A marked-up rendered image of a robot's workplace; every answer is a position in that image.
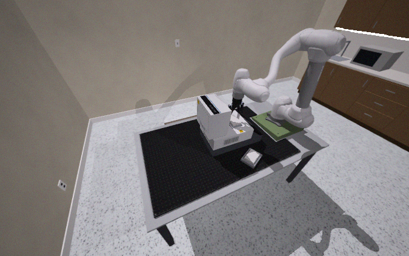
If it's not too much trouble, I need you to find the grey lab machine housing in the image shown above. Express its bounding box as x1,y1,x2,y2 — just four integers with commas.
197,94,262,157

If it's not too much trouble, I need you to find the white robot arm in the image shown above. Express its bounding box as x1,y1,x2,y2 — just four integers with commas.
232,28,346,128

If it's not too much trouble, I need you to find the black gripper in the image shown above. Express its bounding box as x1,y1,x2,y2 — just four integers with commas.
228,98,244,119

